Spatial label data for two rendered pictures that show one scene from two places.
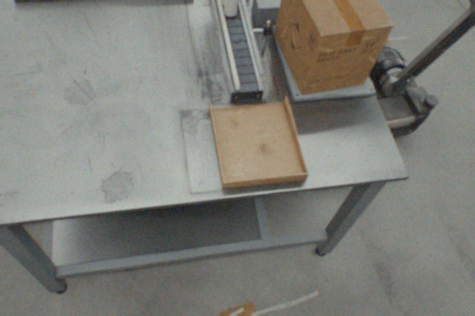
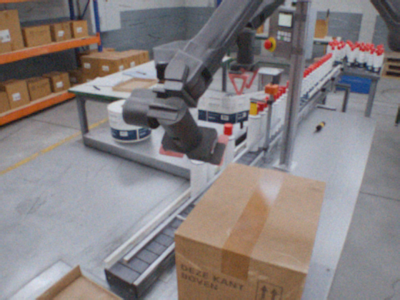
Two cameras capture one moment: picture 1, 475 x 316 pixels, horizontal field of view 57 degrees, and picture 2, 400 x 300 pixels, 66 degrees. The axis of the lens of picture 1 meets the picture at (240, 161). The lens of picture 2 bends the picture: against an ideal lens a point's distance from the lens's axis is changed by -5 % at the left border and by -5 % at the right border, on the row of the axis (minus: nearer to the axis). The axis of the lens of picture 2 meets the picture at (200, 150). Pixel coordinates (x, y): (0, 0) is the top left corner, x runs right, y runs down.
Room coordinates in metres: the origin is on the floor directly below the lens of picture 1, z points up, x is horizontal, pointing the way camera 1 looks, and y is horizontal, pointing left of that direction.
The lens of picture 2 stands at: (0.75, -0.54, 1.51)
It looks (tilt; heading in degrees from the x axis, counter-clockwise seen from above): 26 degrees down; 50
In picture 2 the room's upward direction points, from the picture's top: straight up
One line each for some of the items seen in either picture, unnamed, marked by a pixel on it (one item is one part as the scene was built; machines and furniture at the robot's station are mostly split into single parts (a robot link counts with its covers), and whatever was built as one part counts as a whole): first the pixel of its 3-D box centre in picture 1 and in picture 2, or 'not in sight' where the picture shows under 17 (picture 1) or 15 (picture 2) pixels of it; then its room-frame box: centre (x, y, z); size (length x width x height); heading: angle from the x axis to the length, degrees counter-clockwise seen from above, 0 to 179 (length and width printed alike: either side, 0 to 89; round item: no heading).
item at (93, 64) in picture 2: not in sight; (108, 72); (2.97, 4.53, 0.32); 1.20 x 0.83 x 0.64; 114
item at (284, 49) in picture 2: not in sight; (290, 31); (1.86, 0.24, 1.38); 0.17 x 0.10 x 0.19; 74
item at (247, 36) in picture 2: not in sight; (243, 38); (1.55, 0.20, 1.38); 0.07 x 0.06 x 0.07; 115
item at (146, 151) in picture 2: not in sight; (183, 126); (1.71, 0.75, 0.86); 0.80 x 0.67 x 0.05; 19
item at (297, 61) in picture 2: not in sight; (294, 90); (1.82, 0.16, 1.16); 0.04 x 0.04 x 0.67; 19
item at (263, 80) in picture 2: not in sight; (268, 95); (2.10, 0.51, 1.01); 0.14 x 0.13 x 0.26; 19
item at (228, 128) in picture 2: not in sight; (227, 151); (1.50, 0.21, 0.98); 0.05 x 0.05 x 0.20
